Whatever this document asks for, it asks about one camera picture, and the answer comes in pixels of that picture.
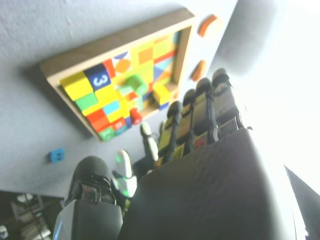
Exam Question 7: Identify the red cylinder with cross sign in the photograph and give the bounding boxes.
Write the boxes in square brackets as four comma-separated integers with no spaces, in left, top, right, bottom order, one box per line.
[129,106,144,126]

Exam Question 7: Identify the green cylinder with minus sign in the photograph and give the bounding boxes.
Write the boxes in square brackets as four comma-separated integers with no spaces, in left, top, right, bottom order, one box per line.
[124,73,149,96]

